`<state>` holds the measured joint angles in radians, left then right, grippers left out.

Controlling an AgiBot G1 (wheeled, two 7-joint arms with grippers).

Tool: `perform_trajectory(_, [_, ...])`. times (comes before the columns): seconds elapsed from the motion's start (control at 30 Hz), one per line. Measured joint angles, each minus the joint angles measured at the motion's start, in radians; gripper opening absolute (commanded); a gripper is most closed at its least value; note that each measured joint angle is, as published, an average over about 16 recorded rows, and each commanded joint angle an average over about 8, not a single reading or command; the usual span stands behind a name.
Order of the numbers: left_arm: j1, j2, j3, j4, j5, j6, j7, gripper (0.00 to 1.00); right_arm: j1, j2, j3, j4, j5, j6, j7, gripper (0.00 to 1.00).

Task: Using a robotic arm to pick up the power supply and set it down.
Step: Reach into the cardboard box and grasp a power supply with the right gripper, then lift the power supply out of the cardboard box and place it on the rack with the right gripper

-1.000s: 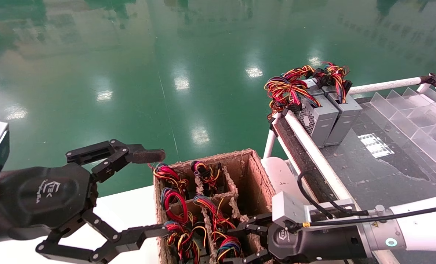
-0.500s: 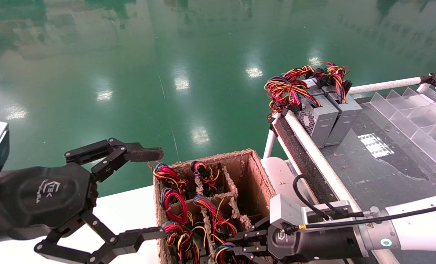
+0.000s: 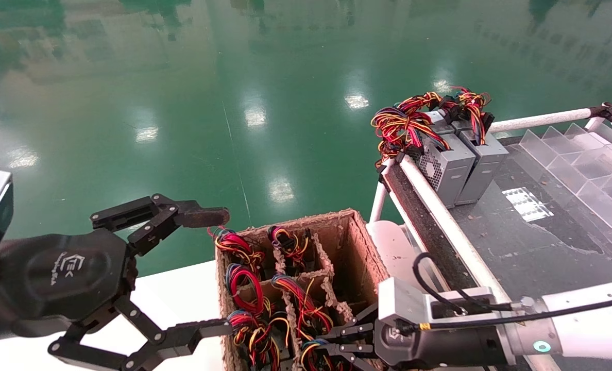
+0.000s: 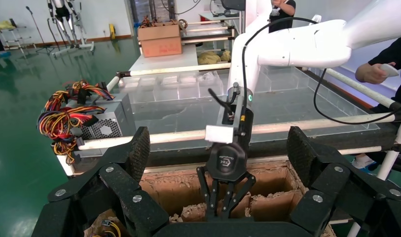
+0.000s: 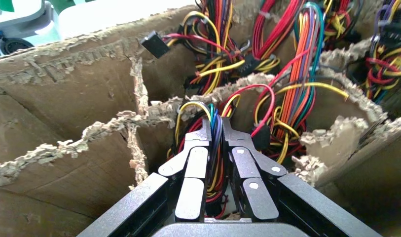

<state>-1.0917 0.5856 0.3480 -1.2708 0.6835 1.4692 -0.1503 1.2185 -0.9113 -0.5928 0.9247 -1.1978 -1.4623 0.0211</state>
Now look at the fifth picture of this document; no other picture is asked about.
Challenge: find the worn cardboard box with dividers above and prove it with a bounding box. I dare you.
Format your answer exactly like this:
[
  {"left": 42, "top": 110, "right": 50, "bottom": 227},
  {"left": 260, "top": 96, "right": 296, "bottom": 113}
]
[{"left": 0, "top": 0, "right": 401, "bottom": 237}]

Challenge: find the grey wheeled base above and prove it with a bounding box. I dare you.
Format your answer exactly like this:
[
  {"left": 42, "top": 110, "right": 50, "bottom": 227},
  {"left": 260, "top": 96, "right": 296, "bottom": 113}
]
[{"left": 0, "top": 0, "right": 59, "bottom": 57}]

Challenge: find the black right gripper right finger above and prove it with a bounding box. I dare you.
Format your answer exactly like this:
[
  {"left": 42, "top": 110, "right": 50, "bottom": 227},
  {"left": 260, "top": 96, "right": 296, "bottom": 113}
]
[{"left": 221, "top": 117, "right": 288, "bottom": 222}]

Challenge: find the grey power supply with cables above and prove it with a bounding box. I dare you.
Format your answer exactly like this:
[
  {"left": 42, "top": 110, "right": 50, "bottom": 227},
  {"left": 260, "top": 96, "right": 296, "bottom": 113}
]
[
  {"left": 251, "top": 1, "right": 351, "bottom": 166},
  {"left": 252, "top": 0, "right": 305, "bottom": 61},
  {"left": 166, "top": 93, "right": 242, "bottom": 220},
  {"left": 364, "top": 0, "right": 401, "bottom": 106},
  {"left": 140, "top": 0, "right": 283, "bottom": 97},
  {"left": 321, "top": 0, "right": 365, "bottom": 50}
]

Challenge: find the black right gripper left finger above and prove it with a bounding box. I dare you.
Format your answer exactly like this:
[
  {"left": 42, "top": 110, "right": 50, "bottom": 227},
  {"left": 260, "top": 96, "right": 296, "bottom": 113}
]
[{"left": 157, "top": 118, "right": 212, "bottom": 223}]

